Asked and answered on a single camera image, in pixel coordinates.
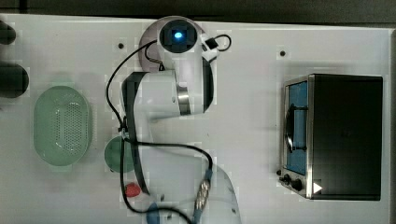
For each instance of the black cylinder object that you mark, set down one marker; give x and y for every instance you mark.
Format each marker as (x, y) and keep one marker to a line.
(7, 34)

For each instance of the red plush toy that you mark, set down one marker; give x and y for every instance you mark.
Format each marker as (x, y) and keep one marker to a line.
(132, 190)

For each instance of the silver toaster oven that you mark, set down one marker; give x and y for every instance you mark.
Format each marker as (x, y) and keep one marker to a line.
(332, 133)

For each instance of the black rounded object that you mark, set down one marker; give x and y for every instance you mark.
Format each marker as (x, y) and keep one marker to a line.
(14, 80)

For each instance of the green perforated basket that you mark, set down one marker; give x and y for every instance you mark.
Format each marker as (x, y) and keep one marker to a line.
(62, 126)

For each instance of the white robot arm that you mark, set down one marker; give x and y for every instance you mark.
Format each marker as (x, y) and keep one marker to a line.
(164, 106)

